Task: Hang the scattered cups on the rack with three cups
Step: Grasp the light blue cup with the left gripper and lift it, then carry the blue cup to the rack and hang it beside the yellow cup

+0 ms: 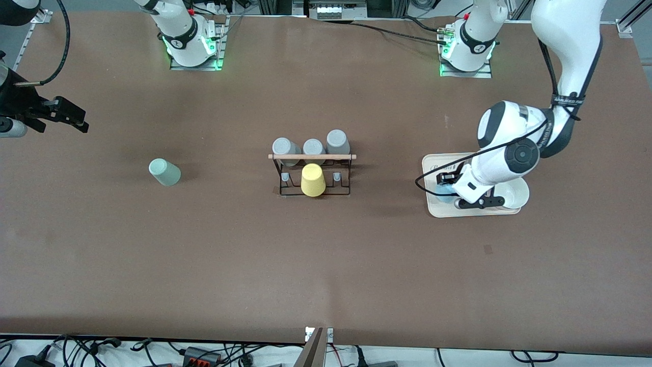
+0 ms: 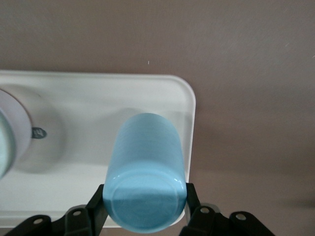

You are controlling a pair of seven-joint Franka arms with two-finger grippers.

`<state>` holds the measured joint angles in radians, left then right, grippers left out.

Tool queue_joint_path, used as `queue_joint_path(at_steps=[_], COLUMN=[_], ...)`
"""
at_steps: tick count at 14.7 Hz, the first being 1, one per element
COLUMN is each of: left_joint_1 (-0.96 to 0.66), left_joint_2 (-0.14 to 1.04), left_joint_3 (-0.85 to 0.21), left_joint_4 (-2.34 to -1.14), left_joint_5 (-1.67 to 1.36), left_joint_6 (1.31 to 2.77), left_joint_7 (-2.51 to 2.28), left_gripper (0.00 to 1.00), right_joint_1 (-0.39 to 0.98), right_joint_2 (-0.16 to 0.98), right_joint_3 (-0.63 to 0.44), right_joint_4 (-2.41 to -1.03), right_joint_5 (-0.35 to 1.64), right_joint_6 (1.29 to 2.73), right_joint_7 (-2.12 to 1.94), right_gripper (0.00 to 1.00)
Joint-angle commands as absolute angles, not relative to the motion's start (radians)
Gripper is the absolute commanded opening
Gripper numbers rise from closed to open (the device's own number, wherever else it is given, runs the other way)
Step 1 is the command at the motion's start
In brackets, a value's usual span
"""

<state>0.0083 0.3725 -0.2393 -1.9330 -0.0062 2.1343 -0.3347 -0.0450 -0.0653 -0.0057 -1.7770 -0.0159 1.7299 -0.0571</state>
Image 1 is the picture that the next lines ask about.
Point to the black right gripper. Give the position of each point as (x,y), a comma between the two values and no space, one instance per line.
(19,103)

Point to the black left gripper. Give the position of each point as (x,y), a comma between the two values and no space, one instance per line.
(449,179)

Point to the light blue cup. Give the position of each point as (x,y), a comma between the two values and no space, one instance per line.
(444,193)

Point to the pale green cup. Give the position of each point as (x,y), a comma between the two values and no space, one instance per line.
(164,172)

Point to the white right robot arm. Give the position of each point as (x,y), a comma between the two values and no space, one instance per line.
(178,25)

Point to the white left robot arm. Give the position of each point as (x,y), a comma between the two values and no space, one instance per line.
(509,153)

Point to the cream plastic tray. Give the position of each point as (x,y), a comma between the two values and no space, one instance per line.
(433,209)

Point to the white bowl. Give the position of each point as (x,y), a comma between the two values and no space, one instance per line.
(517,196)

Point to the grey cup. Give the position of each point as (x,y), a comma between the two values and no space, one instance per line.
(285,147)
(313,147)
(337,141)

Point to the yellow cup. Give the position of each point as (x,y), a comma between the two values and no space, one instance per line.
(313,181)

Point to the white power strip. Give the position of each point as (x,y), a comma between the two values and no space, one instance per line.
(340,10)

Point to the black power adapter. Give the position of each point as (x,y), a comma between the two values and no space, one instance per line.
(33,362)

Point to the black orange terminal block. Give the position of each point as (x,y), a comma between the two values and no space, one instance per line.
(201,357)

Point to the silver corner bracket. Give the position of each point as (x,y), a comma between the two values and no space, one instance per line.
(42,16)
(624,28)

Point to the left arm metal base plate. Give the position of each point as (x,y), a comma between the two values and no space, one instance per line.
(484,74)

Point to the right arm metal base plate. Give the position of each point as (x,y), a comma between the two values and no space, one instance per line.
(220,46)

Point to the white post bracket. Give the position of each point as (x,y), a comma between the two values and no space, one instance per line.
(329,334)

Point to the grey metal post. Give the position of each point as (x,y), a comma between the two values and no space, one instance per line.
(310,351)

